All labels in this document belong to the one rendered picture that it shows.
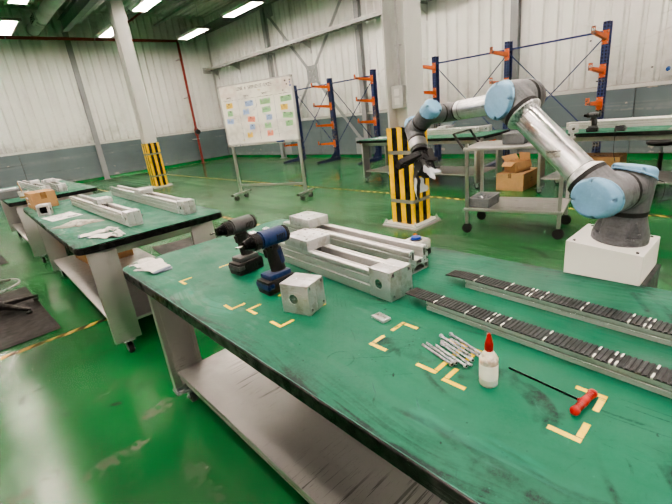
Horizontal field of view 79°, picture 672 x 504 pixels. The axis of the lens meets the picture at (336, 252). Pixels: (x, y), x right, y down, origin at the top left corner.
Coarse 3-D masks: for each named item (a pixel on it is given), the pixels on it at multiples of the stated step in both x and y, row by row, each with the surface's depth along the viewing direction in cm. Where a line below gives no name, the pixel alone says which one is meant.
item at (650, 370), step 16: (416, 288) 123; (448, 304) 111; (464, 304) 110; (496, 320) 101; (512, 320) 100; (528, 336) 94; (544, 336) 93; (560, 336) 91; (576, 352) 86; (592, 352) 85; (608, 352) 85; (624, 368) 79; (640, 368) 79; (656, 368) 78
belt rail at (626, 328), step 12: (480, 288) 124; (492, 288) 120; (516, 300) 115; (528, 300) 113; (540, 300) 110; (564, 312) 106; (576, 312) 103; (600, 324) 99; (612, 324) 98; (624, 324) 95; (648, 336) 92; (660, 336) 91
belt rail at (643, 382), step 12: (444, 312) 112; (456, 312) 109; (468, 324) 107; (480, 324) 105; (492, 324) 101; (504, 336) 99; (516, 336) 97; (540, 348) 93; (552, 348) 91; (576, 360) 87; (588, 360) 85; (600, 372) 84; (612, 372) 82; (624, 372) 80; (636, 384) 79; (648, 384) 77; (660, 384) 76
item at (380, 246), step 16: (288, 224) 195; (336, 240) 169; (352, 240) 161; (368, 240) 156; (384, 240) 157; (400, 240) 152; (384, 256) 149; (400, 256) 143; (416, 256) 146; (416, 272) 143
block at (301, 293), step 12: (300, 276) 126; (312, 276) 125; (288, 288) 122; (300, 288) 119; (312, 288) 121; (288, 300) 124; (300, 300) 121; (312, 300) 121; (324, 300) 128; (300, 312) 123; (312, 312) 122
